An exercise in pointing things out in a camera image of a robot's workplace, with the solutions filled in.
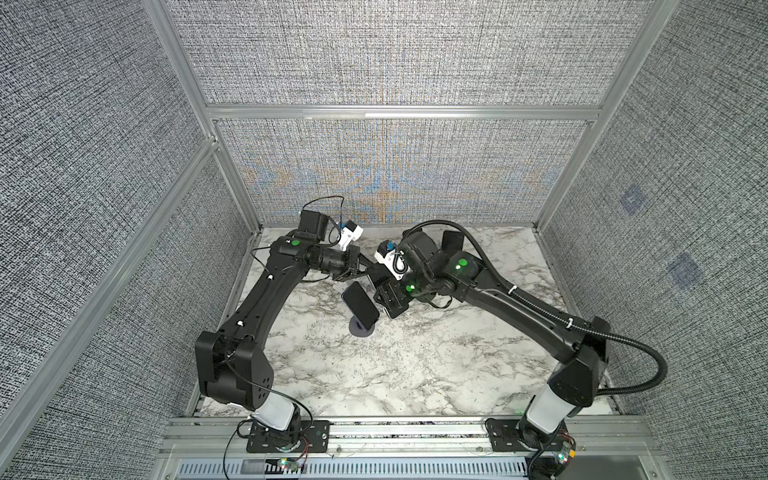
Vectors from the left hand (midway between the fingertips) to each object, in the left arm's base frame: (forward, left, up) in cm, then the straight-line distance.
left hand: (376, 269), depth 75 cm
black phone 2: (-1, +5, -14) cm, 15 cm away
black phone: (-2, -1, +2) cm, 3 cm away
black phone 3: (+20, -26, -13) cm, 35 cm away
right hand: (-3, -2, -4) cm, 5 cm away
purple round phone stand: (-5, +6, -22) cm, 23 cm away
